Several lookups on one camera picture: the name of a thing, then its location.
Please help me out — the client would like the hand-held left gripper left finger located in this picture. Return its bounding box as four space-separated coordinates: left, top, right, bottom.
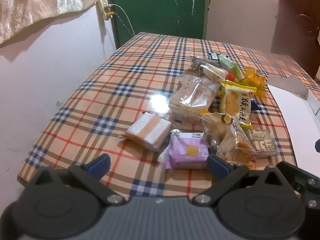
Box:
25 154 127 205

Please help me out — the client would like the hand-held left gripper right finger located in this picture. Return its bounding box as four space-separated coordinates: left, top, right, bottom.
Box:
192 154 304 205

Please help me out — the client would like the clear pastry packet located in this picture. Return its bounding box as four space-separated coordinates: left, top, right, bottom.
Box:
201 112 258 168

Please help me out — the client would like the white cardboard tray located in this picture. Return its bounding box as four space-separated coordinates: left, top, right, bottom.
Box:
266 75 320 170

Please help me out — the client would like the purple snack packet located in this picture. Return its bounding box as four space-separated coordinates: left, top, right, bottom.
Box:
158 129 209 170

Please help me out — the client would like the brown patterned snack packet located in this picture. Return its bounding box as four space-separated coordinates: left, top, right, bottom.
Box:
246 128 279 158

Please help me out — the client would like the beige taped snack packet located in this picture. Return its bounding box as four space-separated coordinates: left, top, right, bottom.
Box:
121 112 173 152

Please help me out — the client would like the yellow biscuit packet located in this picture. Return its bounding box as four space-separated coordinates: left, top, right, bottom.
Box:
219 80 258 130

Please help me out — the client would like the clear cracker packet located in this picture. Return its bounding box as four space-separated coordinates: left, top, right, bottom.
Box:
169 76 220 124

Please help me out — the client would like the light green snack packet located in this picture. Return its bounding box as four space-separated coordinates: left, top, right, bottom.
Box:
217 54 242 80

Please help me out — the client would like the orange yellow snack packet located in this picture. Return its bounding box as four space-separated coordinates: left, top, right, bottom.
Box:
239 66 268 98

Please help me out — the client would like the red white snack packet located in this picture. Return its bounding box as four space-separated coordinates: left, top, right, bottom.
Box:
200 64 238 83

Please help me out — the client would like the clear brown cookie packet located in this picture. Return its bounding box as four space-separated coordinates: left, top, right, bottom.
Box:
179 54 213 85

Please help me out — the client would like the brown wooden door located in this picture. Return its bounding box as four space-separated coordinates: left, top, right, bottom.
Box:
271 0 320 79

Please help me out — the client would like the cream power strip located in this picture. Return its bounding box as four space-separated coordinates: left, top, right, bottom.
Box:
96 0 113 22

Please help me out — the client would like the green cabinet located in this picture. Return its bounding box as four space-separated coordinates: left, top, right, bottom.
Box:
104 0 209 50

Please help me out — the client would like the beige patterned curtain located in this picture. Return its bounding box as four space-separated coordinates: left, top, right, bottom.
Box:
0 0 98 44

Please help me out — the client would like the braided cable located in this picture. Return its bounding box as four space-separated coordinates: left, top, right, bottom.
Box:
111 12 133 34

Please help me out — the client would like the white charging cable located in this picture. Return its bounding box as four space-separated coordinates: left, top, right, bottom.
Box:
108 4 135 37

